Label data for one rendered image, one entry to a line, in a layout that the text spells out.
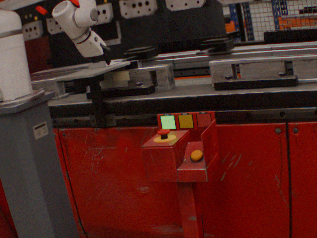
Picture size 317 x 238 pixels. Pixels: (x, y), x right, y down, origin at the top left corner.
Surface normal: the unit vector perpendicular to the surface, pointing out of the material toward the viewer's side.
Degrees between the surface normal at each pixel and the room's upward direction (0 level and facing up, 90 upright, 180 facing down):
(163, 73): 90
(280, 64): 90
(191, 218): 90
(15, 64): 90
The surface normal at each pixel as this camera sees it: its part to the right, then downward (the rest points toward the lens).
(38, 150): 0.90, -0.04
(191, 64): -0.45, 0.27
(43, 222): 0.34, 0.16
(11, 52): 0.54, 0.11
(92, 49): -0.15, 0.84
